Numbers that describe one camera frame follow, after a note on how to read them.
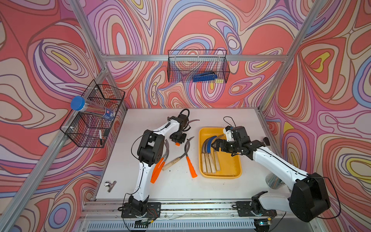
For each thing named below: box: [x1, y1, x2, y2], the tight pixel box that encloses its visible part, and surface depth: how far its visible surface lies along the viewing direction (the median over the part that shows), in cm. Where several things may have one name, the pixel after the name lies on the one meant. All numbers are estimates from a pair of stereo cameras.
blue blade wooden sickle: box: [207, 135, 217, 174], surface depth 90 cm
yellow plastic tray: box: [198, 127, 243, 179], surface depth 88 cm
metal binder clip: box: [104, 180, 117, 193], surface depth 82 cm
